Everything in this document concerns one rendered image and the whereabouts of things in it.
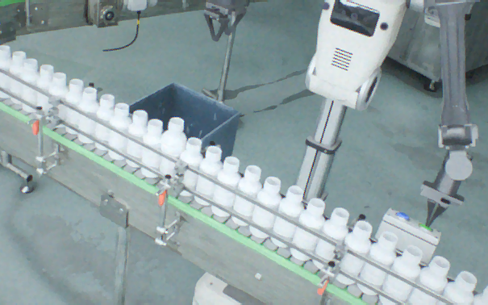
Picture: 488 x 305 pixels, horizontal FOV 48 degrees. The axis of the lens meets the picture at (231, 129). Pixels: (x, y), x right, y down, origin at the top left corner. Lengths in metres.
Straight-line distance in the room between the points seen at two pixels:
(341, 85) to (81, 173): 0.85
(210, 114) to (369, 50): 0.68
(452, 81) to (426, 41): 3.68
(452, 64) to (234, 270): 0.75
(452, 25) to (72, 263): 2.00
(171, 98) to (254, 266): 0.94
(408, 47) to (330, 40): 3.32
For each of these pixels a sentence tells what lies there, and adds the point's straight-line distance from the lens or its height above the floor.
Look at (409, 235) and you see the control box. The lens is 1.43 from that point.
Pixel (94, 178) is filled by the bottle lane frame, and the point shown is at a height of 0.92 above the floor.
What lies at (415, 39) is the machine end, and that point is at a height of 0.38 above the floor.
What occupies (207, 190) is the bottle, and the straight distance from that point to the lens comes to 1.44.
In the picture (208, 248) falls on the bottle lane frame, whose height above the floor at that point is 0.91.
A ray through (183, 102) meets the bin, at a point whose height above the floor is 0.88.
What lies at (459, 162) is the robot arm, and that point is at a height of 1.33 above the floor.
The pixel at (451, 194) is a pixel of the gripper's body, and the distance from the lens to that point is 1.42.
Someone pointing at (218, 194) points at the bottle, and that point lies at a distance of 1.41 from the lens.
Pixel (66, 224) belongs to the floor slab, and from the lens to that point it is 2.87.
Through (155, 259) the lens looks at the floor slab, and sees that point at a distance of 2.71.
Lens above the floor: 1.95
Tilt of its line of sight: 32 degrees down
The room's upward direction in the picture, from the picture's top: 11 degrees clockwise
